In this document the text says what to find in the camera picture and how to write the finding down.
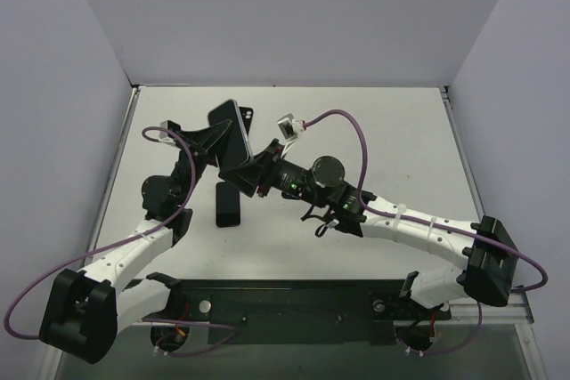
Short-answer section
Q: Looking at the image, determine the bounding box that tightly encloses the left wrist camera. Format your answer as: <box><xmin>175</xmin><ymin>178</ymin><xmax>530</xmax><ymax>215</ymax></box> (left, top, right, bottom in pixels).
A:
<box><xmin>159</xmin><ymin>120</ymin><xmax>180</xmax><ymax>145</ymax></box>

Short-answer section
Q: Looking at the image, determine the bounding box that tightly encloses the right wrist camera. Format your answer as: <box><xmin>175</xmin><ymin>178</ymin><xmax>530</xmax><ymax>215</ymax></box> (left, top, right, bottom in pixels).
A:
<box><xmin>277</xmin><ymin>113</ymin><xmax>305</xmax><ymax>142</ymax></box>

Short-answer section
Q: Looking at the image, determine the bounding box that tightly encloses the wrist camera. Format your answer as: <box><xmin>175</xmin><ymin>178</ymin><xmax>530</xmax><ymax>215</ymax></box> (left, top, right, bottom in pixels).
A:
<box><xmin>159</xmin><ymin>120</ymin><xmax>180</xmax><ymax>145</ymax></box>
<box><xmin>277</xmin><ymin>113</ymin><xmax>305</xmax><ymax>142</ymax></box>

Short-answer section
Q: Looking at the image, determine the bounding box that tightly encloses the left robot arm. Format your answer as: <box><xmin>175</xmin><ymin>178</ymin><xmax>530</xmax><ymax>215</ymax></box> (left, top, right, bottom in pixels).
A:
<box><xmin>39</xmin><ymin>120</ymin><xmax>232</xmax><ymax>363</ymax></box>

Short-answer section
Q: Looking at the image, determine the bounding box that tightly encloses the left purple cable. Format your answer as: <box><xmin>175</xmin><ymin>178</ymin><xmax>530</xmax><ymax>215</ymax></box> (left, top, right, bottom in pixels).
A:
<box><xmin>3</xmin><ymin>125</ymin><xmax>240</xmax><ymax>357</ymax></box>

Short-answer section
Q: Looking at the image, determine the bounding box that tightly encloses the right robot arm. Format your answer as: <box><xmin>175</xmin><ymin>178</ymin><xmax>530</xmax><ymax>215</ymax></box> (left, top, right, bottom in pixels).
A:
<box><xmin>219</xmin><ymin>141</ymin><xmax>517</xmax><ymax>317</ymax></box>

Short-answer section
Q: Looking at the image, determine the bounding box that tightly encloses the black smartphone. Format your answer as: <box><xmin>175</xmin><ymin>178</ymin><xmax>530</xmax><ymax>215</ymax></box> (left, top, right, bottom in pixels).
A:
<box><xmin>216</xmin><ymin>182</ymin><xmax>241</xmax><ymax>228</ymax></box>

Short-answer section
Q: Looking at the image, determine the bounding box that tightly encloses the black phone case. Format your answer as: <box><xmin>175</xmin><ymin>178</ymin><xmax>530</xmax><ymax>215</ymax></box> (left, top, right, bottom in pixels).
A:
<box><xmin>240</xmin><ymin>107</ymin><xmax>254</xmax><ymax>134</ymax></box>

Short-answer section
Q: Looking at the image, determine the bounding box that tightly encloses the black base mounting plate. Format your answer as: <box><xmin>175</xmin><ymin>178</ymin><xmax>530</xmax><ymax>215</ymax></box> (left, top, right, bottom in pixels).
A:
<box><xmin>149</xmin><ymin>279</ymin><xmax>451</xmax><ymax>345</ymax></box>

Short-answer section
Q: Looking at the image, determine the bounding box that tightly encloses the phone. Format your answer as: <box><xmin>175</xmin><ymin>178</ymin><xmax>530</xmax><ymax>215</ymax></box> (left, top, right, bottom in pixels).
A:
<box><xmin>208</xmin><ymin>99</ymin><xmax>253</xmax><ymax>171</ymax></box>

